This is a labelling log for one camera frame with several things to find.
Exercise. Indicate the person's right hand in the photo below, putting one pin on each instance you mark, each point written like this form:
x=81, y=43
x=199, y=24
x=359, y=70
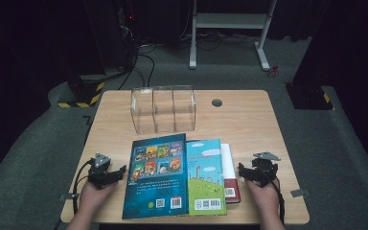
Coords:
x=265, y=201

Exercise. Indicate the light blue green picture book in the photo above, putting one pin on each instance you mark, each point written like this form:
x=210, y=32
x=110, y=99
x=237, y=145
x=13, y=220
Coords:
x=206, y=179

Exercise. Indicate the white metal stand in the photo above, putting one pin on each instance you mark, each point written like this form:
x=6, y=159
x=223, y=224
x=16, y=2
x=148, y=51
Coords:
x=230, y=20

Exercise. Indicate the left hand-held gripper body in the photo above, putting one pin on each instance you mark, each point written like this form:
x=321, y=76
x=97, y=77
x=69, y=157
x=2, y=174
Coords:
x=99, y=174

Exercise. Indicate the dark blue picture book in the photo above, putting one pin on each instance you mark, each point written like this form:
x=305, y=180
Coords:
x=155, y=191

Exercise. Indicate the small red floor object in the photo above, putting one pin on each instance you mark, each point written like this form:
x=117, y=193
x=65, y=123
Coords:
x=273, y=71

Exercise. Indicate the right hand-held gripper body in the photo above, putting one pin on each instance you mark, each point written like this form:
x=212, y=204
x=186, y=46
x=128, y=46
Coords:
x=265, y=172

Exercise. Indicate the clear acrylic book holder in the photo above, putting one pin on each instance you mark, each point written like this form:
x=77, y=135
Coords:
x=179, y=108

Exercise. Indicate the black yellow striped base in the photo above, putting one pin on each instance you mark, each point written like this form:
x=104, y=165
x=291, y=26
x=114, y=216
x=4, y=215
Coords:
x=310, y=97
x=86, y=92

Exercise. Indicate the white red hardcover book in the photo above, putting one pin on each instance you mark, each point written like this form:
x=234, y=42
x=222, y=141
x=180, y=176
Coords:
x=231, y=188

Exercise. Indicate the grey tape piece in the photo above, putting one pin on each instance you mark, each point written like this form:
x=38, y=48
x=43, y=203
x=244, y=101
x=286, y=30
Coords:
x=300, y=192
x=66, y=196

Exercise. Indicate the person's left hand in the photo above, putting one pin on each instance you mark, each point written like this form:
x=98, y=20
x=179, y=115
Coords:
x=92, y=199

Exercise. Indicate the dark equipment rack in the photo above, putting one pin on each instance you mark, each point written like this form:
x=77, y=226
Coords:
x=115, y=32

